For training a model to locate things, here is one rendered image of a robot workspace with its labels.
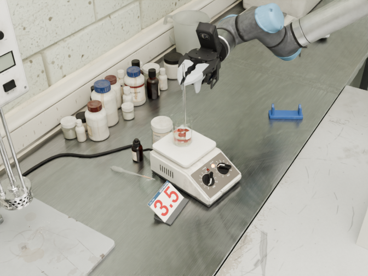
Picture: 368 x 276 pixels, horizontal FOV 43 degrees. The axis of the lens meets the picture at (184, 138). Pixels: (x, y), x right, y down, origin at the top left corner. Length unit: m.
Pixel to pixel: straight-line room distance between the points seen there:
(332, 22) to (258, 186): 0.47
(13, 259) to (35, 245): 0.05
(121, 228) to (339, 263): 0.48
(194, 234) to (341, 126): 0.60
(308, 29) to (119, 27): 0.61
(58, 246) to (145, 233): 0.19
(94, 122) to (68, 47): 0.25
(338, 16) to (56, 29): 0.76
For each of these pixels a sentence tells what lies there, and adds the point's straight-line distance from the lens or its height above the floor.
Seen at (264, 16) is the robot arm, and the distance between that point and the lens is 1.24.
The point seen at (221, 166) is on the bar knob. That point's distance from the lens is 1.13.
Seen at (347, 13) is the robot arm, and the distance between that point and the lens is 1.30.
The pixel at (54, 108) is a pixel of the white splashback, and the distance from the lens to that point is 1.36.
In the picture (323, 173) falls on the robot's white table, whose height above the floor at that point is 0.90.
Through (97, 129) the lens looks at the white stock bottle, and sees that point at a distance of 1.31.
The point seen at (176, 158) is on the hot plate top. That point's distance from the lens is 1.11.
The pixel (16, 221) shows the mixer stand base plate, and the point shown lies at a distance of 1.14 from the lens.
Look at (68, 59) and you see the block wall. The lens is 1.42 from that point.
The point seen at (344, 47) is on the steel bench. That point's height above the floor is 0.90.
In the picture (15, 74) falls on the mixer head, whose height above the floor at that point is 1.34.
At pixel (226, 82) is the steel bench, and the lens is 1.57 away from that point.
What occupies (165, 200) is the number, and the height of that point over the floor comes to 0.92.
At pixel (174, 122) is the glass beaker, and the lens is 1.11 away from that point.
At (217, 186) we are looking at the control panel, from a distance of 1.12.
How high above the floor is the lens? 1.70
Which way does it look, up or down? 38 degrees down
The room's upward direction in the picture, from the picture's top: 1 degrees counter-clockwise
